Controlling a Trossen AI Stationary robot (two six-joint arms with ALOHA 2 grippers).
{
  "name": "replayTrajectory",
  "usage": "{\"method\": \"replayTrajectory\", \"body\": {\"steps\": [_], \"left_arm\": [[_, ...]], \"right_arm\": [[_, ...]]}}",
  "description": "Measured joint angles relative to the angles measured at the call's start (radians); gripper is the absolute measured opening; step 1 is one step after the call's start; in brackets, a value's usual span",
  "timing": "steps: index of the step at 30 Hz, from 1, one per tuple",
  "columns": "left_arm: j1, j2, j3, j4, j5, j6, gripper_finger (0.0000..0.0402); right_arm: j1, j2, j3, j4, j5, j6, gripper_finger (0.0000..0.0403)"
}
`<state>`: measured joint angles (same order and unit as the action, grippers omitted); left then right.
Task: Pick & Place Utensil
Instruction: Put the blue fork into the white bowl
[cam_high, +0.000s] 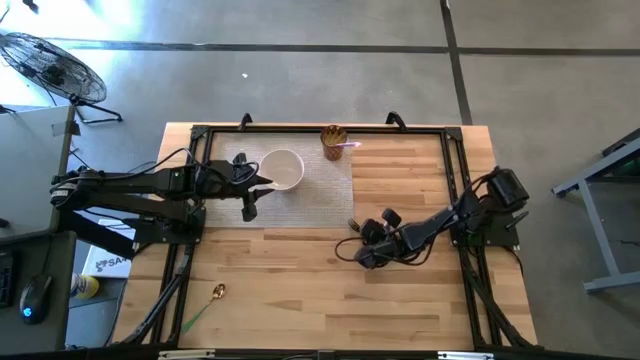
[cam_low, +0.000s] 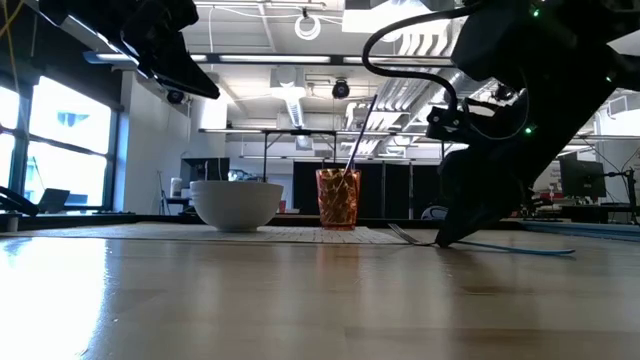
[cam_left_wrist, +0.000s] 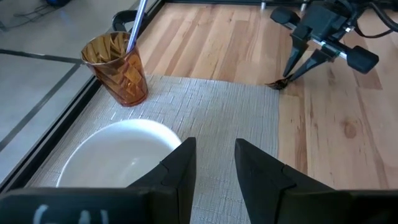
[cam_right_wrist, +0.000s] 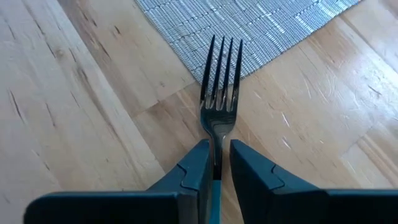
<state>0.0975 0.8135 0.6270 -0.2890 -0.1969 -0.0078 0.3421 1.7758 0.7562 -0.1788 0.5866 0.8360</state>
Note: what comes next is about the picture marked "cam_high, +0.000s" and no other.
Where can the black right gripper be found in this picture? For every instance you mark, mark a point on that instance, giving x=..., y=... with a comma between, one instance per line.
x=392, y=245

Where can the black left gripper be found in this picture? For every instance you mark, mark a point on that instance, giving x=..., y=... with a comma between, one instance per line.
x=230, y=180

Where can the white ceramic bowl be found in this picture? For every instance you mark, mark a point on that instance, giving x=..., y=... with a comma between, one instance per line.
x=285, y=167

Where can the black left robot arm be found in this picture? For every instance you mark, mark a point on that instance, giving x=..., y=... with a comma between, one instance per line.
x=125, y=182

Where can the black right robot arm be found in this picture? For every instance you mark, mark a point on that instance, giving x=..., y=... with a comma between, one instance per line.
x=507, y=187

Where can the beige woven placemat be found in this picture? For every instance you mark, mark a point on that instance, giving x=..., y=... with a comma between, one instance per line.
x=310, y=205

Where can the gold faceted cup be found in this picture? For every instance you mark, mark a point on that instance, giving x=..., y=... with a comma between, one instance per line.
x=332, y=150

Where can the white printed cardboard box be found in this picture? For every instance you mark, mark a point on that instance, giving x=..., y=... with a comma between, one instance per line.
x=107, y=262

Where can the yellow bottle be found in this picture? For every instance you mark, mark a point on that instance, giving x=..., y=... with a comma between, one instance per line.
x=87, y=286

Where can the grey metal cart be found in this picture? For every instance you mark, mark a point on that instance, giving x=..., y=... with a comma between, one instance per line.
x=598, y=235

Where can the grey side desk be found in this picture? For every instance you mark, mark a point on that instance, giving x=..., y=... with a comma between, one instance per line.
x=30, y=160

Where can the black floor fan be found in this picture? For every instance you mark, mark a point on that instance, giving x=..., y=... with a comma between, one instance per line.
x=55, y=72

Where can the black computer mouse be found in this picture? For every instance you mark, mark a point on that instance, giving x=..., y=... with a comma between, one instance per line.
x=35, y=300

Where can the black keyboard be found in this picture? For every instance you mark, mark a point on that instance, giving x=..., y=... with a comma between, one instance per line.
x=5, y=280

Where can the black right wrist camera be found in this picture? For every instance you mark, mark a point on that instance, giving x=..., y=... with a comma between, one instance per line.
x=391, y=218

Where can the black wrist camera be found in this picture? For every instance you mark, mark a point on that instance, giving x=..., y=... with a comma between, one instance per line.
x=239, y=160
x=391, y=218

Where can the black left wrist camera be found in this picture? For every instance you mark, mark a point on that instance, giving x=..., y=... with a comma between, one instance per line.
x=239, y=160

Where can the black aluminium table frame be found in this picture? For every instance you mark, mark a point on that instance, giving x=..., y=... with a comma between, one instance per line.
x=400, y=129

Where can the silver metal bracket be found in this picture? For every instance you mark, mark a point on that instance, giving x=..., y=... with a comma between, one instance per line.
x=185, y=355
x=465, y=356

